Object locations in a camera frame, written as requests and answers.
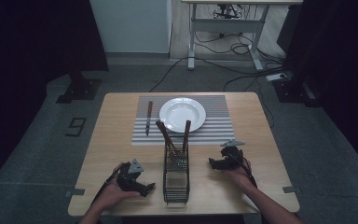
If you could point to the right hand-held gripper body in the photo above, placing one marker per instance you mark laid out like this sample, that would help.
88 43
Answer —
231 158

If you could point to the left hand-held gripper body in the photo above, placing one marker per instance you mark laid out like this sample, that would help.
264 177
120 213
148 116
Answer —
127 182

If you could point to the person's right hand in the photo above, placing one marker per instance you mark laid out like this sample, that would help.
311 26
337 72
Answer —
240 177

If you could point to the person's left hand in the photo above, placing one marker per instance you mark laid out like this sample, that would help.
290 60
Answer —
112 196

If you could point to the grey striped placemat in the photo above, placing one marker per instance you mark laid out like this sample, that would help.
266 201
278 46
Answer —
217 130

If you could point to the grey tape piece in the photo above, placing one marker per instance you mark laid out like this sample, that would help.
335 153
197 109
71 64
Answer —
289 189
75 192

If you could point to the dark utensils in holder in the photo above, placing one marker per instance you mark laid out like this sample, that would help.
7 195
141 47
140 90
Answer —
164 133

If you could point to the white plate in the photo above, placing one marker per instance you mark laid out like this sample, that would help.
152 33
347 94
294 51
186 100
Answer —
180 113

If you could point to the black stand base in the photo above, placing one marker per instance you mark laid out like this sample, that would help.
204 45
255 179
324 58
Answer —
79 90
295 93

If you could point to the white power strip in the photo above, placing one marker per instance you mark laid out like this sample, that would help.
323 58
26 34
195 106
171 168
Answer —
276 76

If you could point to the dark curtain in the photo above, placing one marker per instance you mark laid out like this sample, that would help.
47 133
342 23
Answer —
37 37
338 46

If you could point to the white panel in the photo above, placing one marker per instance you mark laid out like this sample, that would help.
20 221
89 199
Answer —
130 26

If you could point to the white metal frame desk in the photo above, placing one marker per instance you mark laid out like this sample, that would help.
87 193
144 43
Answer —
223 25

